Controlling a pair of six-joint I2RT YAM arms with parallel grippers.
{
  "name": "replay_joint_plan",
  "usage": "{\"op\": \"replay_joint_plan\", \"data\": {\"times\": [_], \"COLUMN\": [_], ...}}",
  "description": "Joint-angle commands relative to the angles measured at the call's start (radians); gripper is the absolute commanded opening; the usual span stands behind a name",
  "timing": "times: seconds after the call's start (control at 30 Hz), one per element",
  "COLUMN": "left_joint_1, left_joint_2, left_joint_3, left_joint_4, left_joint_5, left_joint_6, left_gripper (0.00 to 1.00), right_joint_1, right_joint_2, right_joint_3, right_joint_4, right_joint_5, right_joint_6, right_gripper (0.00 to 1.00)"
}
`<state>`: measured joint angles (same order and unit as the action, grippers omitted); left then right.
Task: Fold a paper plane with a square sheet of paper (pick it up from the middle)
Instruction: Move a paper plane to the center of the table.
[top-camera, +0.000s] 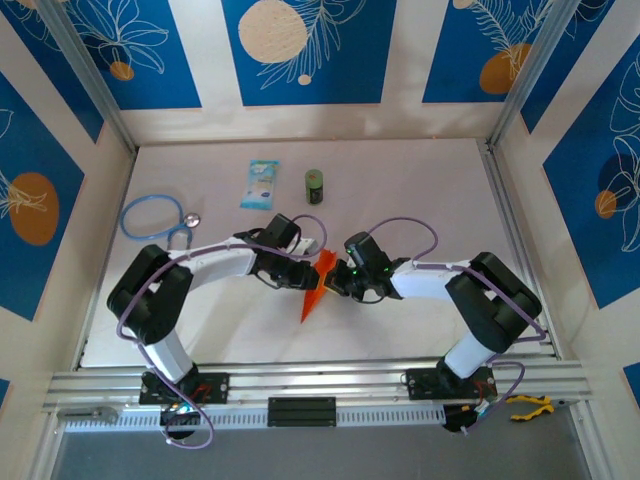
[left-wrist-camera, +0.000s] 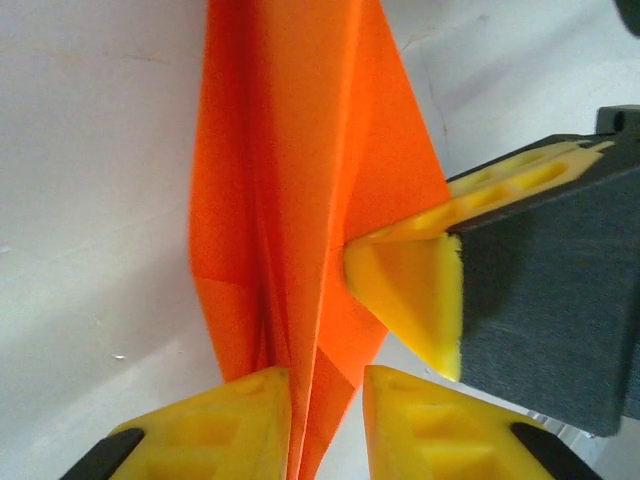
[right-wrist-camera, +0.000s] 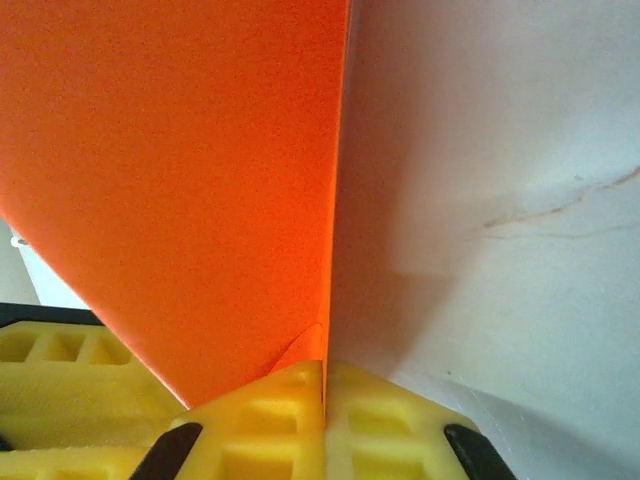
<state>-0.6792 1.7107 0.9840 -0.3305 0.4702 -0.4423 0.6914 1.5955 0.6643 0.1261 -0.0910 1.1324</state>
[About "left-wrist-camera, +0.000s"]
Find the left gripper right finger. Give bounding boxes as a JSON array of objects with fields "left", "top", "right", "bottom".
[{"left": 362, "top": 364, "right": 601, "bottom": 480}]

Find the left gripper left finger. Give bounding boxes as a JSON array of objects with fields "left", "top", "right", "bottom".
[{"left": 59, "top": 364, "right": 292, "bottom": 480}]

